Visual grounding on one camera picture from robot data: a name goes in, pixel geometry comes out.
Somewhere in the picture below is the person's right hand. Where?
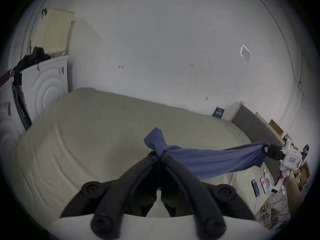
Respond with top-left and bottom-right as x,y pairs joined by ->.
284,170 -> 298,185

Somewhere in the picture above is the black bag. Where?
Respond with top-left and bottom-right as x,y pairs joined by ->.
10,46 -> 52,84

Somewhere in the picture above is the cream laundry basket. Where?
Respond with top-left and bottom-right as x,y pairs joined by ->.
33,8 -> 75,57

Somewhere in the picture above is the bed with beige sheet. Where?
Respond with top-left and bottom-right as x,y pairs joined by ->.
10,87 -> 289,232

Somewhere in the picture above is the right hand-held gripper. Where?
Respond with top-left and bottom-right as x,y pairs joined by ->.
263,137 -> 304,194

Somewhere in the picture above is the grey padded headboard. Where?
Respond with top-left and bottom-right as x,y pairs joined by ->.
230,101 -> 286,182

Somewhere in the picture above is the brown carton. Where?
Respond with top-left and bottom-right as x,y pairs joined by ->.
269,119 -> 284,136

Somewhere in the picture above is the phone with blue screen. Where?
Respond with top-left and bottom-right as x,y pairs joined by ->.
251,180 -> 261,197

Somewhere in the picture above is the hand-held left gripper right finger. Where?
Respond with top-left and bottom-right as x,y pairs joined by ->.
160,152 -> 255,238

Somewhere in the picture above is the white washing machine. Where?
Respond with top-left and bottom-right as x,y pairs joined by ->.
21,55 -> 70,125

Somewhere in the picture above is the blue garment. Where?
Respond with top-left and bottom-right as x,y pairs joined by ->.
144,127 -> 270,181

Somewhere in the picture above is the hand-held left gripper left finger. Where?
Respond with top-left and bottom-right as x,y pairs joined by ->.
59,151 -> 159,239

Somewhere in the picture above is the phone with red and white screen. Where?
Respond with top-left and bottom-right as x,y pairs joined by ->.
260,176 -> 269,194

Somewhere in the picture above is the person's right forearm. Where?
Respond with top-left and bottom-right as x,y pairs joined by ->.
285,181 -> 305,218

